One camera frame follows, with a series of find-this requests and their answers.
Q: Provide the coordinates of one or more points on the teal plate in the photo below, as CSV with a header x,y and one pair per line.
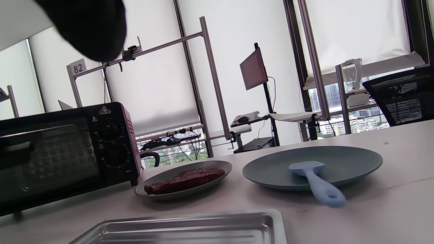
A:
x,y
346,161

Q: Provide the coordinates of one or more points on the person's right hand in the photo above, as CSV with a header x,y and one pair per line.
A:
x,y
91,27

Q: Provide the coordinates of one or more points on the red toaster oven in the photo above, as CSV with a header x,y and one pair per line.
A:
x,y
61,152

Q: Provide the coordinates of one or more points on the black camera clamp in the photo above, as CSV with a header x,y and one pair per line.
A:
x,y
130,52

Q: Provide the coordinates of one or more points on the black computer mouse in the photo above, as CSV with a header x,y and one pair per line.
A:
x,y
243,119

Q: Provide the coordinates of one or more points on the aluminium frame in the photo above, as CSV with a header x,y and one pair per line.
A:
x,y
213,78
342,101
313,61

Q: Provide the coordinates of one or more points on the white desk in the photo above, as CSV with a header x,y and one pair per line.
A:
x,y
217,134
295,117

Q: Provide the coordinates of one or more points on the brown grilled steak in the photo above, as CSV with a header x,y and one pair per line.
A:
x,y
184,180

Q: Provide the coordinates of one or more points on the silver baking tray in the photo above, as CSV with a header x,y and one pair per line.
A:
x,y
190,228

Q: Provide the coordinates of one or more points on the white blender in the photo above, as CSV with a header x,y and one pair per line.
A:
x,y
352,79

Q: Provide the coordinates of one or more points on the grey plate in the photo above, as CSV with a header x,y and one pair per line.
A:
x,y
203,167

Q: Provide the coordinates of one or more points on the monitor on black stand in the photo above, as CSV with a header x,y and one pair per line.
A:
x,y
269,112

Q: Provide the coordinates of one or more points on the white number sign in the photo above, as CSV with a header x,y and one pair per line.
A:
x,y
3,95
78,67

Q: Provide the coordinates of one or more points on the black mesh office chair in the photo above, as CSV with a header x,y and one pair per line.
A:
x,y
403,96

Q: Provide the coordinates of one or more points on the blue dessert spatula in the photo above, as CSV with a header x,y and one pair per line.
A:
x,y
315,179

